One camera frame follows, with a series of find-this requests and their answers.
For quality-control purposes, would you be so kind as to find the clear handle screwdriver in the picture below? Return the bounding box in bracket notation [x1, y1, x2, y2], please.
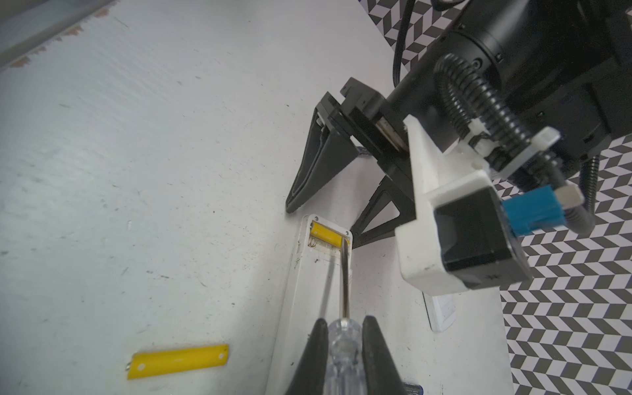
[324, 239, 367, 394]

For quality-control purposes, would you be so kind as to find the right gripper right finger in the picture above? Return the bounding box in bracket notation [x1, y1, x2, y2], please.
[362, 315, 407, 395]

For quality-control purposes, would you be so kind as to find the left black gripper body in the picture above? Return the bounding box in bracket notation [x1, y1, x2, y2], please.
[317, 78, 415, 200]

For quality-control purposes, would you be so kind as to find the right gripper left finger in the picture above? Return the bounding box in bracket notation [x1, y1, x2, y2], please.
[286, 319, 329, 395]

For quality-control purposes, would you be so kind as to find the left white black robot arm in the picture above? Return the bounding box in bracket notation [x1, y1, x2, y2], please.
[286, 1, 631, 247]

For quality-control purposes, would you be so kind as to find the yellow AAA battery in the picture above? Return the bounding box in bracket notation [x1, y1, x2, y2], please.
[309, 222, 347, 249]
[127, 344, 230, 380]

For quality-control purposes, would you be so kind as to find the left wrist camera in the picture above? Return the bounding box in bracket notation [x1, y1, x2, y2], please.
[395, 115, 584, 296]

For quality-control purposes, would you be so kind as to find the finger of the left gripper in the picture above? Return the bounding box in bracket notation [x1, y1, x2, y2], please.
[351, 176, 416, 249]
[286, 105, 359, 213]

